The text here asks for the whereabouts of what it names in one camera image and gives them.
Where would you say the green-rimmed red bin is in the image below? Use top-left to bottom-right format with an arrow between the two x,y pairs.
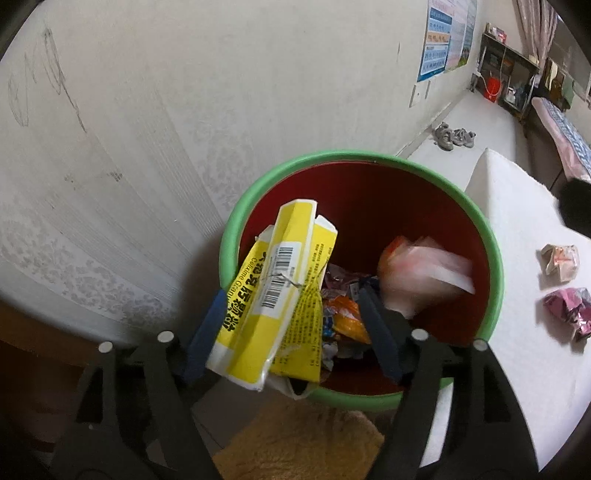
219,149 -> 504,412

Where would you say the pale wall poster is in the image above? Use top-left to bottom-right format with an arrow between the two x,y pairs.
445,0 -> 478,72

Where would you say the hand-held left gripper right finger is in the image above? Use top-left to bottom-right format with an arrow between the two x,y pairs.
355,277 -> 539,480

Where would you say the blue wall poster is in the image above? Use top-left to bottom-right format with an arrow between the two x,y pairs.
417,0 -> 452,83

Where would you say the pink curtain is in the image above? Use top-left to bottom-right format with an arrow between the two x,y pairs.
515,0 -> 559,61

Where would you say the dark wooden shelf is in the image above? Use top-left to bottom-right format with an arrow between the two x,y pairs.
475,32 -> 541,123

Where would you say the white and orange plastic wrapper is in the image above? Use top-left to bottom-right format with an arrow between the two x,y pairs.
378,235 -> 476,319

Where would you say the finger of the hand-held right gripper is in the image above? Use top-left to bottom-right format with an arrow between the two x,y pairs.
556,179 -> 591,232

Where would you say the yellow carton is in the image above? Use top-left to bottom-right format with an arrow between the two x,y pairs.
204,198 -> 339,400

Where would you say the white cloth-covered table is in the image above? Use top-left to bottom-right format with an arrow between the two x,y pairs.
416,148 -> 591,469

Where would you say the crumpled white and red wrapper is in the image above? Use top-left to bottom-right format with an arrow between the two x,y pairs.
540,244 -> 580,281

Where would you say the crumpled pink wrapper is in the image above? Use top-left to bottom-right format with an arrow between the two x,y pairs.
542,287 -> 591,342

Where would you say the pile of crumpled wrappers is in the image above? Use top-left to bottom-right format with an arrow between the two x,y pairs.
318,263 -> 384,372

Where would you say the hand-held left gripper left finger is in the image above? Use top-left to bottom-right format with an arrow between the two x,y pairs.
55,288 -> 229,480

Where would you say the blue patterned blanket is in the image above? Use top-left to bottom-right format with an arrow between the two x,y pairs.
531,97 -> 591,181

